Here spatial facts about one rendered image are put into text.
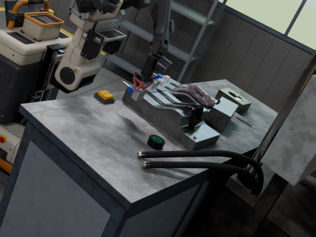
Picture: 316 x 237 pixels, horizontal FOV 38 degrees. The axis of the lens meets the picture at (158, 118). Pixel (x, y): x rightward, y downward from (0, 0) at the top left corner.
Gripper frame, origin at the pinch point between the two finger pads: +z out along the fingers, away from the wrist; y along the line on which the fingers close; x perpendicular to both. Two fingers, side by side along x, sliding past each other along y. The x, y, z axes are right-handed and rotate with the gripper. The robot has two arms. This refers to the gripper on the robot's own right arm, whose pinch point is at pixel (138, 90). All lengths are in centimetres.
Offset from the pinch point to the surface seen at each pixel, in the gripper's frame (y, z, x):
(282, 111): 22, -26, -62
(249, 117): 104, 14, -25
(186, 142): 10.2, 11.7, -31.9
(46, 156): -50, 28, -2
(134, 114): 5.7, 15.0, -0.3
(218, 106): 56, 3, -20
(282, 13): 290, -35, 58
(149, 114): 10.0, 11.9, -5.8
